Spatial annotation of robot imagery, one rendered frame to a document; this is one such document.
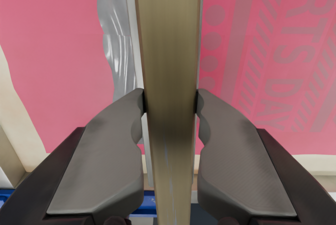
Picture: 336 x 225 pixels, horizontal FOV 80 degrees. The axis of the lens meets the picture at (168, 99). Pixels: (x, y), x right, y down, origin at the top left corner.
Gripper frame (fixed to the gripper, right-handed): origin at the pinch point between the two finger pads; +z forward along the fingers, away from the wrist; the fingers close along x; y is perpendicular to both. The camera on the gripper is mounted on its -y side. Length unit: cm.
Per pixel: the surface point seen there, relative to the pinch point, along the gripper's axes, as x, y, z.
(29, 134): -22.6, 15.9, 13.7
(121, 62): -6.2, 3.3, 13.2
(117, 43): -6.4, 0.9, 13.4
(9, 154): -26.6, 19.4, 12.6
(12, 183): -26.6, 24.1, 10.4
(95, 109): -11.1, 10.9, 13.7
